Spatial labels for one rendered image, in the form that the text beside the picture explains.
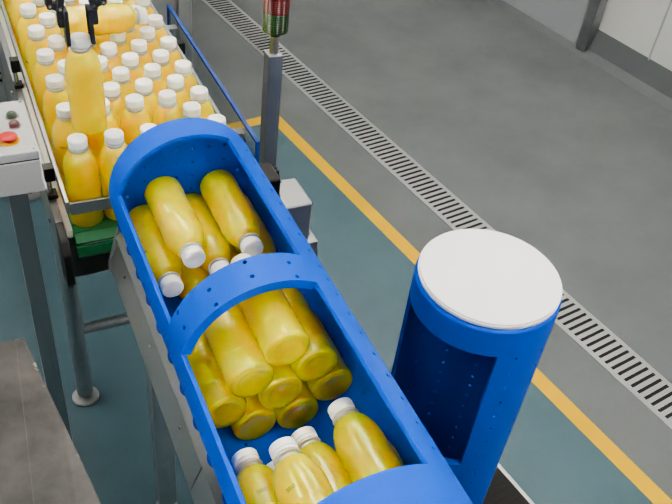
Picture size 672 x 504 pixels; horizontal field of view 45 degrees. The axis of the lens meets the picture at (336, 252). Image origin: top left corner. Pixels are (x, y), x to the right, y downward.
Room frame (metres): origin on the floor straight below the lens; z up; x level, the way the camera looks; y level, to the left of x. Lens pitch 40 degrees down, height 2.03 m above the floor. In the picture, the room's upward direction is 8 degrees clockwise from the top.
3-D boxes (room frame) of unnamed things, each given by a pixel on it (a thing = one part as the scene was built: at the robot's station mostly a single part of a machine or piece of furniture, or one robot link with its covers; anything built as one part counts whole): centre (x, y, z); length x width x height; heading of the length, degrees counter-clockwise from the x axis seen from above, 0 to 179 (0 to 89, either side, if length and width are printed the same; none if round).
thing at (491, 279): (1.17, -0.30, 1.03); 0.28 x 0.28 x 0.01
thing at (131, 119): (1.51, 0.48, 0.99); 0.07 x 0.07 x 0.19
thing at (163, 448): (1.21, 0.37, 0.31); 0.06 x 0.06 x 0.63; 29
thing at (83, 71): (1.41, 0.55, 1.18); 0.07 x 0.07 x 0.19
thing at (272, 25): (1.82, 0.22, 1.18); 0.06 x 0.06 x 0.05
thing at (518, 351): (1.17, -0.30, 0.59); 0.28 x 0.28 x 0.88
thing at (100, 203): (1.38, 0.38, 0.96); 0.40 x 0.01 x 0.03; 119
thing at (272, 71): (1.82, 0.22, 0.55); 0.04 x 0.04 x 1.10; 29
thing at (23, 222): (1.34, 0.70, 0.50); 0.04 x 0.04 x 1.00; 29
